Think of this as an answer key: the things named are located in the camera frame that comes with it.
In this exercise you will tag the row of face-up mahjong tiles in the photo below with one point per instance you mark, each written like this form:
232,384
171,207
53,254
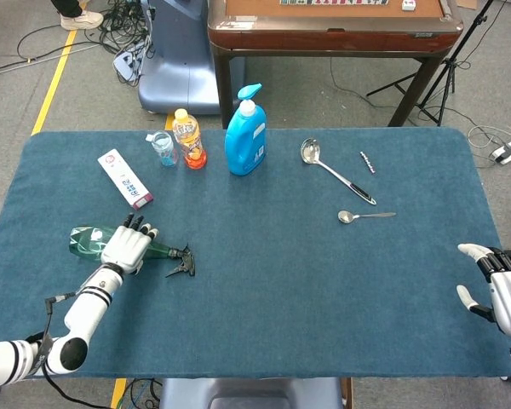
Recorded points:
332,2

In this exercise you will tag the person in black trousers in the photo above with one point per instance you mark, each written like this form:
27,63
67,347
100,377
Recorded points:
83,19

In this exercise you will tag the brown mahjong table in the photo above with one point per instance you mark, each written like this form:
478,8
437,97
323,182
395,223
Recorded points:
323,40

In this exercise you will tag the orange drink bottle yellow cap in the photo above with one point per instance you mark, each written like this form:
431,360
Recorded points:
189,145

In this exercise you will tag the black tripod stand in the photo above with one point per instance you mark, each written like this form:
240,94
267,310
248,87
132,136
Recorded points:
451,64

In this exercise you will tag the clear plastic cup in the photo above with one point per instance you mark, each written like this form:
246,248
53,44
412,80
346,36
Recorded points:
166,153

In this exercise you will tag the single white mahjong tile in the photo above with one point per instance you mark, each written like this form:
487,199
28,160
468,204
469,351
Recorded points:
409,5

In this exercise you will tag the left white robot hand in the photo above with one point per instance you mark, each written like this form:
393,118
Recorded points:
125,247

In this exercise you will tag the white power strip with plugs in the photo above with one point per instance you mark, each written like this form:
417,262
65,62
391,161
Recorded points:
123,64

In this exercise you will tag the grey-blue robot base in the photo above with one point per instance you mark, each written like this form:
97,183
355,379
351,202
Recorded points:
174,76

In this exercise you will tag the cardboard box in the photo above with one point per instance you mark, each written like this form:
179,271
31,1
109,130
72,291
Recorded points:
468,3

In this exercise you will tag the white pink toothpaste box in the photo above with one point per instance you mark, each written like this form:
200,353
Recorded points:
123,179

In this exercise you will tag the small steel spoon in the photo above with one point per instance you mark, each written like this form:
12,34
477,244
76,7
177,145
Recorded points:
346,217

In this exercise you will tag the blue table cloth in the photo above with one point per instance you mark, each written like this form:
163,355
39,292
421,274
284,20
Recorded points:
281,277

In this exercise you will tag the green spray bottle black trigger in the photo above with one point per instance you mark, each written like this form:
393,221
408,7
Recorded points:
85,240

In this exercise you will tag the grey-blue own robot body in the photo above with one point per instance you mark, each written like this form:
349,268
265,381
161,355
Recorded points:
247,392

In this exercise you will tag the blue detergent bottle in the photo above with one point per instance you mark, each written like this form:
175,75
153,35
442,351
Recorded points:
242,145

